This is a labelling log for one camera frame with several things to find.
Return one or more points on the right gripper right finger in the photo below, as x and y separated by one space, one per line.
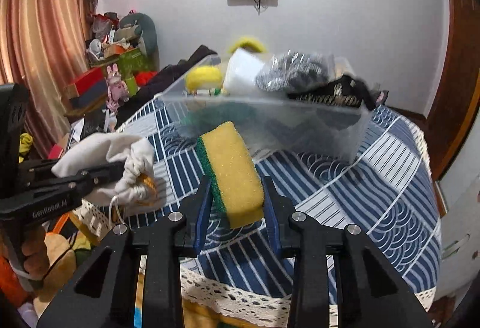
369 290

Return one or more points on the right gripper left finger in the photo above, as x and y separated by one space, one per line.
102 291

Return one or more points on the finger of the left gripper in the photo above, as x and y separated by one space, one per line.
75 177

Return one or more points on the white drawstring cloth bag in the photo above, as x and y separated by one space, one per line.
129 162

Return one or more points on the yellow green sponge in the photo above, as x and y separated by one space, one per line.
237 190

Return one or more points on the clear plastic storage box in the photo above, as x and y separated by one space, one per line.
280 123

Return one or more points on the white foam block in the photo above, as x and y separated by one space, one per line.
240 75

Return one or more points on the green knitted glove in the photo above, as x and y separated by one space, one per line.
203 120

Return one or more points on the yellow soft ball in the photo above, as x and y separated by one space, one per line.
203 77

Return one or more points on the person's left hand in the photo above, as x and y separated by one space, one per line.
34 249

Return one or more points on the black clothing pile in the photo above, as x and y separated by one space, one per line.
94 121

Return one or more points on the blue white patterned tablecloth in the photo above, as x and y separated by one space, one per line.
387 191

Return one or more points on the red box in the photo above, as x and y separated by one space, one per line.
92 83

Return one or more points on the pink rabbit plush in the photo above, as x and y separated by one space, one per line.
117 91

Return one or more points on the white cabinet with stickers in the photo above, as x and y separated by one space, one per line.
460 225

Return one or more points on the green storage box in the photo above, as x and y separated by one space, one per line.
129 62

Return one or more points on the orange striped curtain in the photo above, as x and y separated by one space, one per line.
43 48

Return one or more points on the grey green plush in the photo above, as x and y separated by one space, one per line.
144 28

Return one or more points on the black and cream pouch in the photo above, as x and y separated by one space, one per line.
347 91

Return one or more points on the grey knitted fabric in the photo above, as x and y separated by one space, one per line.
295 72

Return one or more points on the yellow curved cushion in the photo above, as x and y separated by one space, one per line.
250 44

